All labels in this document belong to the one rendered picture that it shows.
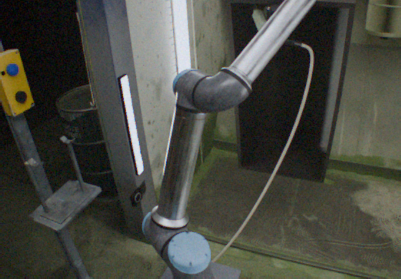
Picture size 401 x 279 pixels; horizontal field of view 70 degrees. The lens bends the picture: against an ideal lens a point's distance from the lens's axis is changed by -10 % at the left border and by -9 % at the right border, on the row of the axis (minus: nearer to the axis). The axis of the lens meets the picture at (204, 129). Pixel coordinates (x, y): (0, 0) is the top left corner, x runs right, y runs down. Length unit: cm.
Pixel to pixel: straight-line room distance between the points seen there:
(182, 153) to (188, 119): 12
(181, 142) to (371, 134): 223
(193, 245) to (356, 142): 215
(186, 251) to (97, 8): 117
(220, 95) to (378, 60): 240
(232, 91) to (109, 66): 89
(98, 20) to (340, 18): 130
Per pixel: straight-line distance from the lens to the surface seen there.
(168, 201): 117
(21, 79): 144
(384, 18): 276
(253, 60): 96
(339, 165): 301
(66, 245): 196
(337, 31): 193
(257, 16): 155
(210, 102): 93
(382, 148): 304
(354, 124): 301
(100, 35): 164
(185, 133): 104
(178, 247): 115
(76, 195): 167
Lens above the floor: 179
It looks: 29 degrees down
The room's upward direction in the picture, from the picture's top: 3 degrees counter-clockwise
